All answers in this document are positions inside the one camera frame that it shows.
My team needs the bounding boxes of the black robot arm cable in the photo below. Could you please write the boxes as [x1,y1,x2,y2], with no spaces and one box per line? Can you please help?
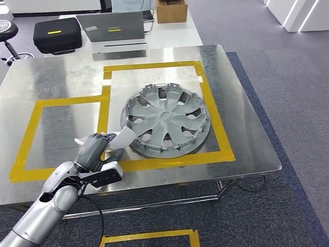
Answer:
[81,194,105,247]

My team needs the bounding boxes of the white lit display block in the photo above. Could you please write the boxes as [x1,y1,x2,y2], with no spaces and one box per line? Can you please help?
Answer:
[263,0,329,33]

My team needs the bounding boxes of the white curved plastic part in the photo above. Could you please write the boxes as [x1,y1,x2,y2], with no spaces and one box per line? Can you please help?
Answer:
[75,127,137,152]

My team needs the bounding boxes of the black floor cable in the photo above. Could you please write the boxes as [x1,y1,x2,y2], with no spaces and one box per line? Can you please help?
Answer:
[236,174,267,194]

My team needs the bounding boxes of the steel workbench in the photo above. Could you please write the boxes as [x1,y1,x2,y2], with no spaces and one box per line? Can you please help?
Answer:
[0,44,282,221]

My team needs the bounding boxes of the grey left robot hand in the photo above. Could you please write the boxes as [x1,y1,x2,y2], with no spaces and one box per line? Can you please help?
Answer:
[75,133,125,173]

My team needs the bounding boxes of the brown cardboard box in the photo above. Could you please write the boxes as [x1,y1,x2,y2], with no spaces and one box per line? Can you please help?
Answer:
[155,0,189,25]

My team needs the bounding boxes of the black round stool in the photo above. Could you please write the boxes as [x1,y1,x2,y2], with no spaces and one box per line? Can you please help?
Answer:
[0,20,35,67]

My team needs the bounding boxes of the black zip carry case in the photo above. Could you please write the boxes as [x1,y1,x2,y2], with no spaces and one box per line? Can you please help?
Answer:
[32,17,84,55]

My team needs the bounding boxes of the grey laptop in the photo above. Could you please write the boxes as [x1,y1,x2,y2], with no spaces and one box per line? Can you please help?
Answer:
[76,11,146,43]

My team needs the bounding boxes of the grey plastic wheel hubcap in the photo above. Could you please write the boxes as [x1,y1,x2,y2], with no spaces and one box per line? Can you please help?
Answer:
[120,82,211,160]

